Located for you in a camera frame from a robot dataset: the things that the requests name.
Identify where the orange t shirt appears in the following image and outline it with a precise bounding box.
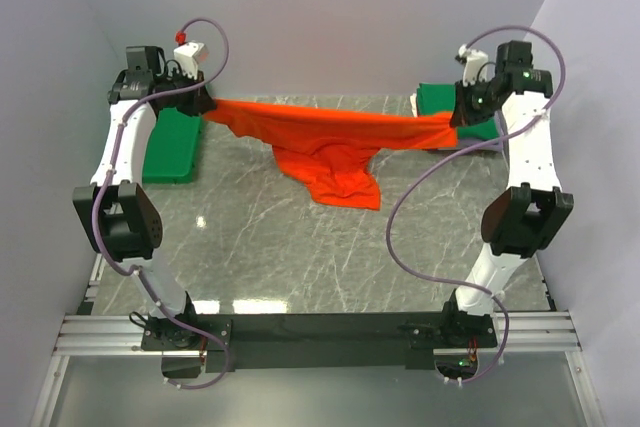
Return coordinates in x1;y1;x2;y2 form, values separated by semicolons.
204;99;458;211

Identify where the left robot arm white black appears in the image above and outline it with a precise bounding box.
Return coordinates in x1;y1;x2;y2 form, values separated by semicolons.
72;41;215;350

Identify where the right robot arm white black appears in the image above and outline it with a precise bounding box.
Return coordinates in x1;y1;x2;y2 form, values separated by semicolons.
437;41;574;348

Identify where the green folded t shirt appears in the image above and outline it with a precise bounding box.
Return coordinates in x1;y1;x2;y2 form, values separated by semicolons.
415;83;500;141

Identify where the white folded t shirt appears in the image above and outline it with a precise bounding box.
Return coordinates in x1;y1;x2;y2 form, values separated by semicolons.
409;93;419;117

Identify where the green plastic bin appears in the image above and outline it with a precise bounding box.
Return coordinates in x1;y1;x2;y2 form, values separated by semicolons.
142;108;204;184

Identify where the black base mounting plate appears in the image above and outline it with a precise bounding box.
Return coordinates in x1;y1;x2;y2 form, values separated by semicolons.
140;313;499;373

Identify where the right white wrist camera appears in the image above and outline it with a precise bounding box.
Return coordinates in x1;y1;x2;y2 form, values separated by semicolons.
455;44;489;87

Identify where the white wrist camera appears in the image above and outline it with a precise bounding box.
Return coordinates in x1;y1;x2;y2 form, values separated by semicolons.
173;42;209;80
455;44;489;87

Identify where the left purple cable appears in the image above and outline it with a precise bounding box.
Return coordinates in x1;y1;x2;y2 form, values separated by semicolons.
92;16;234;390

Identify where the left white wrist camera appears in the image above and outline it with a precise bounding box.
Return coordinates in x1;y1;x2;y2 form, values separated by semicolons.
173;42;209;80

